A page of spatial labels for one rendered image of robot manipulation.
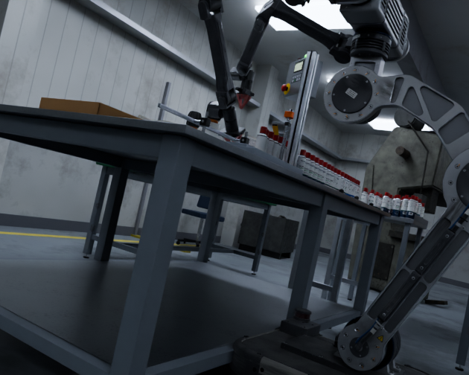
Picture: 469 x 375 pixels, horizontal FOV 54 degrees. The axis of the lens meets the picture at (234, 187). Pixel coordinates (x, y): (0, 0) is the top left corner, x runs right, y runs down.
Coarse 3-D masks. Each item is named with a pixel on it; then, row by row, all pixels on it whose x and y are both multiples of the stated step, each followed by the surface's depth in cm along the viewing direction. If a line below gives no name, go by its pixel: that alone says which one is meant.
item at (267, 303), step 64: (0, 128) 147; (64, 128) 131; (256, 192) 209; (320, 192) 188; (0, 320) 133; (64, 320) 140; (128, 320) 107; (192, 320) 171; (256, 320) 193; (320, 320) 222
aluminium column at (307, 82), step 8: (312, 56) 223; (304, 64) 225; (312, 64) 223; (304, 72) 224; (312, 72) 223; (304, 80) 224; (312, 80) 225; (304, 88) 223; (304, 96) 222; (296, 104) 224; (304, 104) 222; (296, 112) 223; (304, 112) 224; (296, 120) 223; (304, 120) 225; (296, 128) 222; (296, 136) 221; (288, 144) 223; (296, 144) 221; (288, 152) 222; (296, 152) 223; (288, 160) 222
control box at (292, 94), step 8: (320, 64) 228; (288, 72) 239; (296, 72) 231; (320, 72) 228; (288, 80) 237; (288, 88) 235; (296, 88) 227; (312, 88) 227; (288, 96) 235; (296, 96) 231; (312, 96) 227
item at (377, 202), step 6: (378, 192) 420; (378, 198) 420; (390, 198) 418; (402, 198) 407; (378, 204) 427; (390, 204) 417; (420, 204) 400; (390, 210) 418; (420, 210) 400; (420, 216) 430
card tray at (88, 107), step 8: (40, 104) 136; (48, 104) 134; (56, 104) 133; (64, 104) 131; (72, 104) 129; (80, 104) 127; (88, 104) 125; (96, 104) 124; (104, 104) 125; (80, 112) 127; (88, 112) 125; (96, 112) 123; (104, 112) 125; (112, 112) 127; (120, 112) 130
